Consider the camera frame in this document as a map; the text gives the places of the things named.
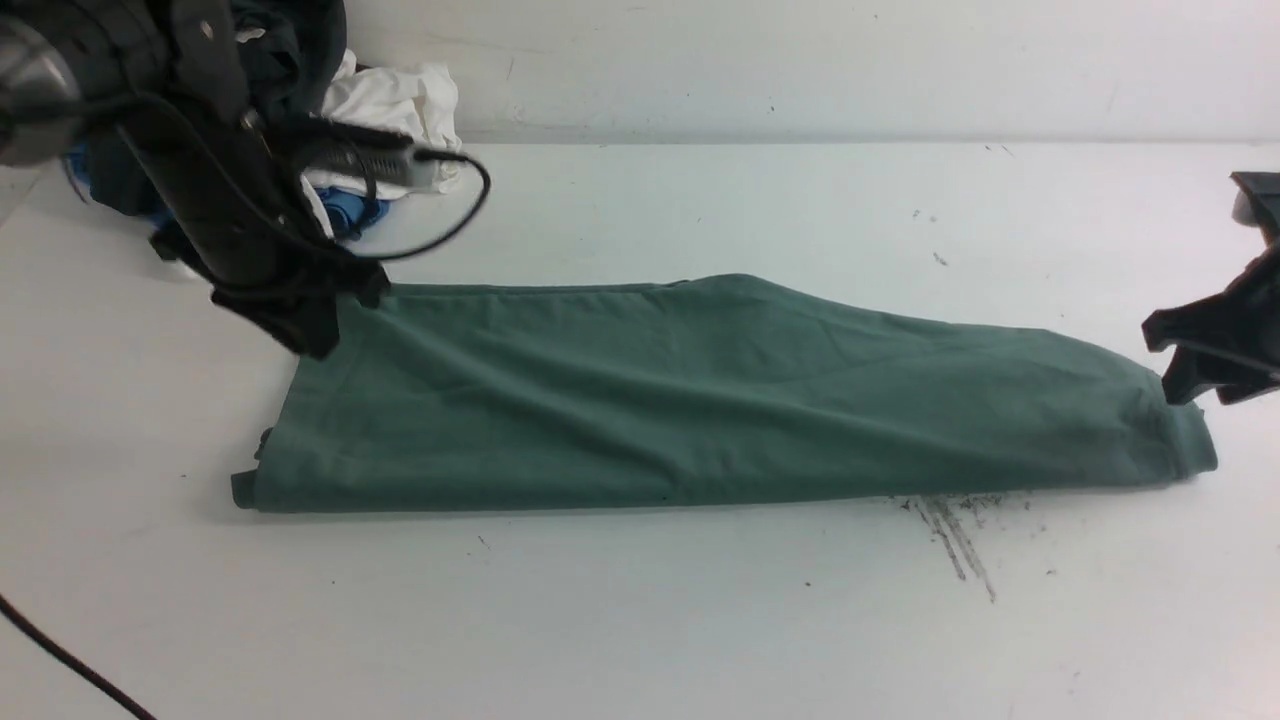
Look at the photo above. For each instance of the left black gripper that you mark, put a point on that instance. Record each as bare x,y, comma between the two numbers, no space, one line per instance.
299,309

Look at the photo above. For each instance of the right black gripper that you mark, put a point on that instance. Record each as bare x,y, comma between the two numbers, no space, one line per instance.
1227,343

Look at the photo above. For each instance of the green long-sleeve top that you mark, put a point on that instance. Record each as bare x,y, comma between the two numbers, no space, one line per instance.
726,390

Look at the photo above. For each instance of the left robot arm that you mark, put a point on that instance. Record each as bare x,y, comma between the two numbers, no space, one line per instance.
166,76

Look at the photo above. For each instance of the blue crumpled garment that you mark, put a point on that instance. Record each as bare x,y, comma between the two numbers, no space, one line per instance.
350,212

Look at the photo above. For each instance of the white crumpled garment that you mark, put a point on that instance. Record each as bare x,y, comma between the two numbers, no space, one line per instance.
418,101

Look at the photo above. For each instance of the dark green crumpled garment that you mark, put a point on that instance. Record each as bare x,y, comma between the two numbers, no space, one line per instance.
289,50

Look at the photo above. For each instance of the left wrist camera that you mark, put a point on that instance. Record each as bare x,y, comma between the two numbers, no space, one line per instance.
360,159

